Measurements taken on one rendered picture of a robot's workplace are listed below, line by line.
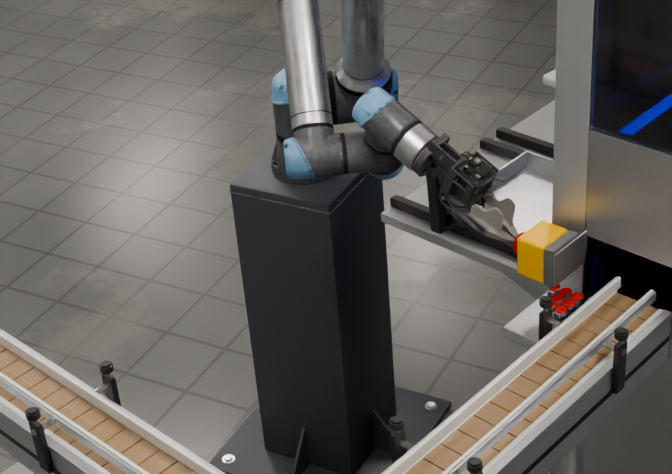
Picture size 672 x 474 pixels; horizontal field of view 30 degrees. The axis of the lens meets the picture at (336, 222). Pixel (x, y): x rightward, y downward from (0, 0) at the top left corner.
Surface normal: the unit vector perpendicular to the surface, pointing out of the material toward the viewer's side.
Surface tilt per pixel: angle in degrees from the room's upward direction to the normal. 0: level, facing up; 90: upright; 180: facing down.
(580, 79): 90
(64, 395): 0
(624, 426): 90
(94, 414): 0
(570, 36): 90
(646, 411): 90
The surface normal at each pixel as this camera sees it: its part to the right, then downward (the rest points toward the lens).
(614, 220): -0.68, 0.43
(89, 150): -0.07, -0.84
